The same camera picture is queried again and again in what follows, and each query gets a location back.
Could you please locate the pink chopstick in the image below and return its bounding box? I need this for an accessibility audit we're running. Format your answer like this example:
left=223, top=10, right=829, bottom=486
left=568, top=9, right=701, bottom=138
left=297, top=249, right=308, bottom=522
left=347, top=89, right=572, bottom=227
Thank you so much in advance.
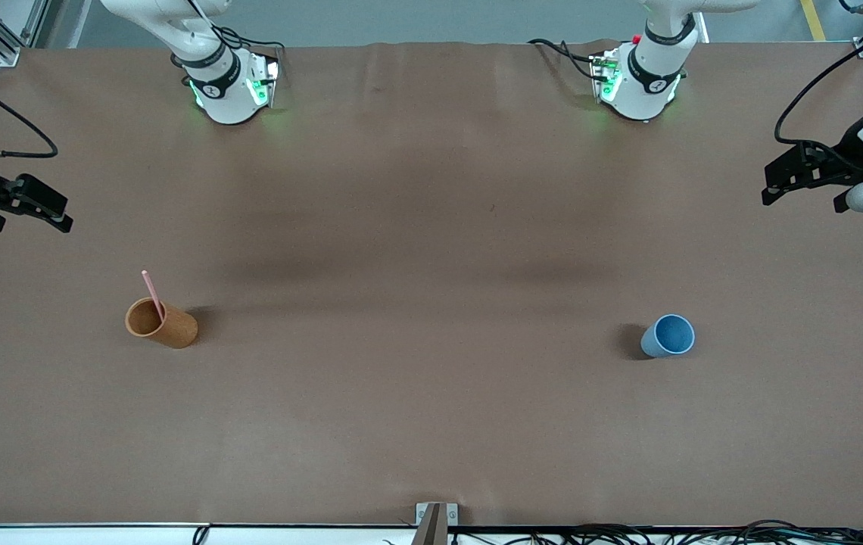
left=142, top=270, right=167, bottom=319

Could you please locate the blue cup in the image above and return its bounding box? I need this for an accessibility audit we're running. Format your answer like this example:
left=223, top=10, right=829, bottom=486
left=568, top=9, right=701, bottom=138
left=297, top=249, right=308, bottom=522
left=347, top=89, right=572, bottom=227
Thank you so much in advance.
left=640, top=314, right=696, bottom=359

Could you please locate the orange cup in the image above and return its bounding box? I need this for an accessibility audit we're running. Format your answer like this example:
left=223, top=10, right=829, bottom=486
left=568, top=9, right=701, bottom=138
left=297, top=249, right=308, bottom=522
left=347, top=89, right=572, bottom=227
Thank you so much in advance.
left=125, top=297, right=199, bottom=350

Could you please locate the brown table cover sheet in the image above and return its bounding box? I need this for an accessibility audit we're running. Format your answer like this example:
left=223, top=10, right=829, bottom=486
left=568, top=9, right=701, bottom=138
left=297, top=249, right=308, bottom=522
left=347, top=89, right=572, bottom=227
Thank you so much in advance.
left=0, top=39, right=863, bottom=529

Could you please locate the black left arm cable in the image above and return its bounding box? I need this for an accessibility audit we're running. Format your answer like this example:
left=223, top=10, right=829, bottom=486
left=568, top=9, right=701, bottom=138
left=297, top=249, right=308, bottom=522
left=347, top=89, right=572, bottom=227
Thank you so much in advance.
left=774, top=0, right=863, bottom=152

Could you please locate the black left base cable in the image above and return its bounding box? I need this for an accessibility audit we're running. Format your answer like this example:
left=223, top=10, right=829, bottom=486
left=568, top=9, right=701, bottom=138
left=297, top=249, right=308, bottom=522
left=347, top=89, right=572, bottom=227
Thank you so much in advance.
left=528, top=38, right=603, bottom=81

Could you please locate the black base cable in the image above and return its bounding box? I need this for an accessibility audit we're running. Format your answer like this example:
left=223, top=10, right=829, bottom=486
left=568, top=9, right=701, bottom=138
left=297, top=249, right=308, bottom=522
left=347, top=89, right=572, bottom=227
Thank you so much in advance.
left=528, top=38, right=603, bottom=81
left=213, top=25, right=286, bottom=55

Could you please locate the black right base cable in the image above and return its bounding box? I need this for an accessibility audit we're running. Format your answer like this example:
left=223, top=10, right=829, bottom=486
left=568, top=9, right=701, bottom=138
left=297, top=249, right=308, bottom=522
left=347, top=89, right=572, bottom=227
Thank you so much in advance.
left=213, top=25, right=286, bottom=55

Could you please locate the black cable tangle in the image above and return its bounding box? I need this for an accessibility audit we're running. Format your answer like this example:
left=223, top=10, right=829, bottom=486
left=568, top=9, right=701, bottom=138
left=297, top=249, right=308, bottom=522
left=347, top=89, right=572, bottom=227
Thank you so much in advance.
left=448, top=519, right=863, bottom=545

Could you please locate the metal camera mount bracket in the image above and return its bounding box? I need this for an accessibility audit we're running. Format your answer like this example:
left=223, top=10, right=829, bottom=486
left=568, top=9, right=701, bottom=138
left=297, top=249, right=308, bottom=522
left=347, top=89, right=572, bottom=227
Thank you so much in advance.
left=413, top=502, right=459, bottom=545

